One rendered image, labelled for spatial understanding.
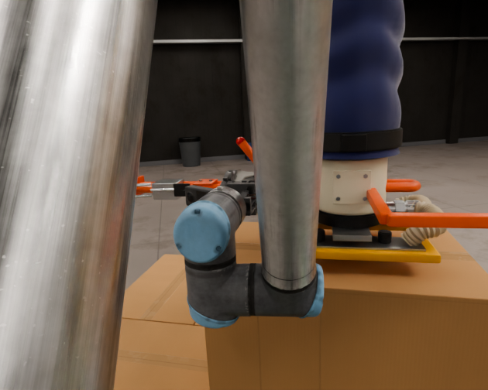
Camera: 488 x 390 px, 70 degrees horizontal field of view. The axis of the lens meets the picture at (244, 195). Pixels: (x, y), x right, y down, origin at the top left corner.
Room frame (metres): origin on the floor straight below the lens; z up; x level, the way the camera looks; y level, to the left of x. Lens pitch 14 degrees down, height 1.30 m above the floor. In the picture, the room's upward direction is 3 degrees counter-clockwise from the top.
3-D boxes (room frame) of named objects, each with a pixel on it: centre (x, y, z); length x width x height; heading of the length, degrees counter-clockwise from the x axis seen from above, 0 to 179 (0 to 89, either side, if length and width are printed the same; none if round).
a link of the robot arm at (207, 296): (0.57, 0.05, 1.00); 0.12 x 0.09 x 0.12; 83
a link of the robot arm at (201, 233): (0.57, 0.06, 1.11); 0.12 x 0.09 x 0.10; 167
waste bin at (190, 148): (8.62, 1.26, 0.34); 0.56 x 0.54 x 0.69; 11
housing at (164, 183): (0.92, 0.20, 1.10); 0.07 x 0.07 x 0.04; 77
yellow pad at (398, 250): (0.73, -0.23, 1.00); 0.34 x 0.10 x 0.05; 77
